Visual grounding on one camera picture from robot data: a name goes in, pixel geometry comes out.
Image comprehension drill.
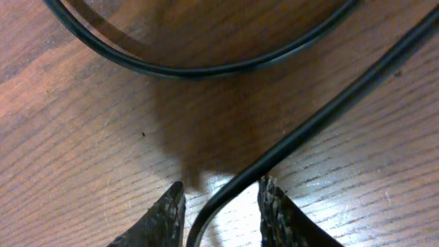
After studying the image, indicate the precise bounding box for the black cable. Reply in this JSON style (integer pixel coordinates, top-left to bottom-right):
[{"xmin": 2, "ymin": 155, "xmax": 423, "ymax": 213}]
[{"xmin": 43, "ymin": 0, "xmax": 439, "ymax": 247}]

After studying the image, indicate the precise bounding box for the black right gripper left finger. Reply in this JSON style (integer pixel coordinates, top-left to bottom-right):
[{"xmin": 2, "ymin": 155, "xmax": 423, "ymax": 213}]
[{"xmin": 108, "ymin": 181, "xmax": 186, "ymax": 247}]

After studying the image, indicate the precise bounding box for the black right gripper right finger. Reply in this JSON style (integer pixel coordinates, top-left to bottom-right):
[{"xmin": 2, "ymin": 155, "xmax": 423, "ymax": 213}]
[{"xmin": 257, "ymin": 176, "xmax": 342, "ymax": 247}]

